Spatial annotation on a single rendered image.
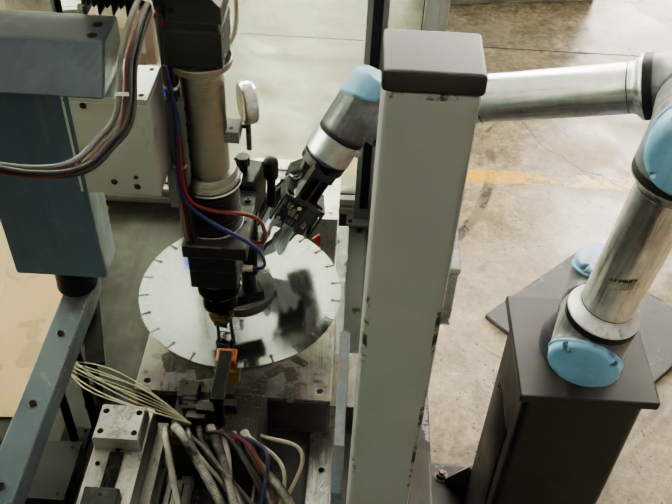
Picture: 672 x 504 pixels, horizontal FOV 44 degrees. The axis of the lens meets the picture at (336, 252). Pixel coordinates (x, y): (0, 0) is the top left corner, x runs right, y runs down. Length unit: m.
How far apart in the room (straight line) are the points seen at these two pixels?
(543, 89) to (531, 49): 2.85
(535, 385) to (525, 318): 0.16
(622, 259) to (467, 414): 1.25
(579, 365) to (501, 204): 1.79
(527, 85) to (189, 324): 0.63
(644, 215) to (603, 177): 2.17
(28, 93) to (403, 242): 0.56
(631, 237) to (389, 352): 0.81
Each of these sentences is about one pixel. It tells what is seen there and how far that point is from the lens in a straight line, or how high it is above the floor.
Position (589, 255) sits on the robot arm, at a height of 0.98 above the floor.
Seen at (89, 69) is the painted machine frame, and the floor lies 1.50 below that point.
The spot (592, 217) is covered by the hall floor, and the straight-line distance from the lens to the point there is 3.15.
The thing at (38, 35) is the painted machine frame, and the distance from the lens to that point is 0.87.
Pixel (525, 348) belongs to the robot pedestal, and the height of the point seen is 0.75.
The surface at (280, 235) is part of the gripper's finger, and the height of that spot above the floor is 1.02.
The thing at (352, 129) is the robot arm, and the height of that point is 1.23.
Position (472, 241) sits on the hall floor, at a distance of 2.93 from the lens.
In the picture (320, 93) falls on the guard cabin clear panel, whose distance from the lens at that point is 1.66.
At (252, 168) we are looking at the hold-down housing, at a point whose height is 1.25.
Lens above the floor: 1.93
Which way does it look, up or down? 43 degrees down
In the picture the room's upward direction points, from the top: 3 degrees clockwise
